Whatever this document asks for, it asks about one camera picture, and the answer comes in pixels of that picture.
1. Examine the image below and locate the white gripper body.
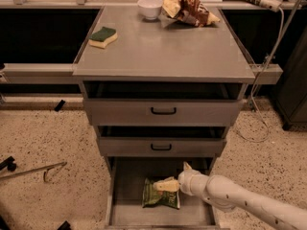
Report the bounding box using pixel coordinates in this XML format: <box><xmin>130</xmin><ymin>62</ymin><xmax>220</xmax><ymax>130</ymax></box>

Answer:
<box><xmin>178</xmin><ymin>170</ymin><xmax>209</xmax><ymax>197</ymax></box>

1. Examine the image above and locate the green jalapeno chip bag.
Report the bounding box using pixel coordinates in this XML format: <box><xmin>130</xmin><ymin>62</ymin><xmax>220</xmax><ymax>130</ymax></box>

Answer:
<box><xmin>142</xmin><ymin>178</ymin><xmax>180</xmax><ymax>210</ymax></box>

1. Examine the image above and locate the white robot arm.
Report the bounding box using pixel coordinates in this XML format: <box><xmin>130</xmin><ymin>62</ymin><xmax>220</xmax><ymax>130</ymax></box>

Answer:
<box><xmin>153</xmin><ymin>162</ymin><xmax>307</xmax><ymax>230</ymax></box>

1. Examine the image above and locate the bottom grey drawer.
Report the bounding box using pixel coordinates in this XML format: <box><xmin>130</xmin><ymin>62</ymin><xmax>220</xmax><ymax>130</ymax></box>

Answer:
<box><xmin>106</xmin><ymin>157</ymin><xmax>221</xmax><ymax>230</ymax></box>

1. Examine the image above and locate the grey drawer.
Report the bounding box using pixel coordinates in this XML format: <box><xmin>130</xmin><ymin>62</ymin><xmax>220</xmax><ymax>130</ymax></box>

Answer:
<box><xmin>96</xmin><ymin>126</ymin><xmax>226</xmax><ymax>157</ymax></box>
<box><xmin>83</xmin><ymin>80</ymin><xmax>242</xmax><ymax>127</ymax></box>
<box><xmin>106</xmin><ymin>157</ymin><xmax>221</xmax><ymax>230</ymax></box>

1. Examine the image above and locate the middle grey drawer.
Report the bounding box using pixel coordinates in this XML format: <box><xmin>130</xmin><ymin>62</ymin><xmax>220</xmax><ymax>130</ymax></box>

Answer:
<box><xmin>96</xmin><ymin>126</ymin><xmax>226</xmax><ymax>157</ymax></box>

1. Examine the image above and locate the grey drawer cabinet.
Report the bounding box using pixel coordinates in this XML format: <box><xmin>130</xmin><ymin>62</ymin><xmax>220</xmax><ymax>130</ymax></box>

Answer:
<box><xmin>72</xmin><ymin>5</ymin><xmax>256</xmax><ymax>230</ymax></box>

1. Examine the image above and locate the top grey drawer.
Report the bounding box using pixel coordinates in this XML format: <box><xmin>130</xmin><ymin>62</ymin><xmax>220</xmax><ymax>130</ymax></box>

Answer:
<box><xmin>83</xmin><ymin>80</ymin><xmax>242</xmax><ymax>127</ymax></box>

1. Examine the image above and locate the brown and yellow chip bag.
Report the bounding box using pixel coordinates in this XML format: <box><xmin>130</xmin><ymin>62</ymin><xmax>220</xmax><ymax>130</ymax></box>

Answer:
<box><xmin>162</xmin><ymin>0</ymin><xmax>220</xmax><ymax>27</ymax></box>

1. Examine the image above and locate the metal rod on floor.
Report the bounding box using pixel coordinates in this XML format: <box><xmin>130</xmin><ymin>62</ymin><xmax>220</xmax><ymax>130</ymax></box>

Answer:
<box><xmin>0</xmin><ymin>161</ymin><xmax>67</xmax><ymax>182</ymax></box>

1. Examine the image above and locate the dark cabinet at right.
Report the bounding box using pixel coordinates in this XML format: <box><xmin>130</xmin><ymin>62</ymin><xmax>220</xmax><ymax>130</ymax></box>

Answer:
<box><xmin>276</xmin><ymin>28</ymin><xmax>307</xmax><ymax>130</ymax></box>

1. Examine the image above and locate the small black block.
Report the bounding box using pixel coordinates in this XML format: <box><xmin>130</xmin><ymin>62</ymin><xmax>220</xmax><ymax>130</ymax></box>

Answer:
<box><xmin>54</xmin><ymin>100</ymin><xmax>65</xmax><ymax>112</ymax></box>

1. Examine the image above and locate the green and yellow sponge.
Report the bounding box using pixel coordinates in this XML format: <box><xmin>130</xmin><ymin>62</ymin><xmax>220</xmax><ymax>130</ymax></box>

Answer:
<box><xmin>88</xmin><ymin>27</ymin><xmax>118</xmax><ymax>49</ymax></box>

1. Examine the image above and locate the white ceramic bowl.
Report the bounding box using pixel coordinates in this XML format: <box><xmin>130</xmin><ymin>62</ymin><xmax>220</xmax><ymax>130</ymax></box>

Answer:
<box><xmin>137</xmin><ymin>0</ymin><xmax>163</xmax><ymax>20</ymax></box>

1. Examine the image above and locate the black clamp on floor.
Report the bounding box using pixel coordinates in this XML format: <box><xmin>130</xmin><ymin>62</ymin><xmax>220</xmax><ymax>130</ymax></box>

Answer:
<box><xmin>0</xmin><ymin>156</ymin><xmax>16</xmax><ymax>172</ymax></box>

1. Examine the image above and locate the white cable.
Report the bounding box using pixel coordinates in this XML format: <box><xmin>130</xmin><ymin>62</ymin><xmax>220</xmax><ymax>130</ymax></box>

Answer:
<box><xmin>235</xmin><ymin>0</ymin><xmax>307</xmax><ymax>144</ymax></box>

